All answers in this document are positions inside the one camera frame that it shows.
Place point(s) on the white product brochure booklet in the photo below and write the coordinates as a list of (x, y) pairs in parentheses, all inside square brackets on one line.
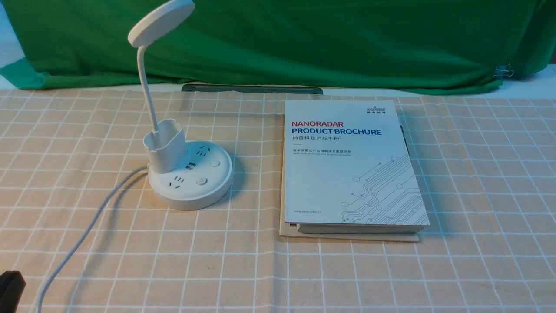
[(363, 114)]

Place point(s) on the metal binder clip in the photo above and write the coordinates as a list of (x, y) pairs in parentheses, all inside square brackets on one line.
[(502, 71)]

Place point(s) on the beige book under brochure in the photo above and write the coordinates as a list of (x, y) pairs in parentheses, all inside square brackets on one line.
[(347, 237)]

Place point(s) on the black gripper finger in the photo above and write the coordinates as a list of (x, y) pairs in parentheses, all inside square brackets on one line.
[(12, 285)]

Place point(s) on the white desk lamp with sockets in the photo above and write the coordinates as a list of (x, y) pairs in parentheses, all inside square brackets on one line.
[(184, 174)]

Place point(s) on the green backdrop cloth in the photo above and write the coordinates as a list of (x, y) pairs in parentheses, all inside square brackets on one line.
[(432, 47)]

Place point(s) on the beige checkered tablecloth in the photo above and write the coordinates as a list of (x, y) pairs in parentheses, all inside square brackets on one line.
[(486, 168)]

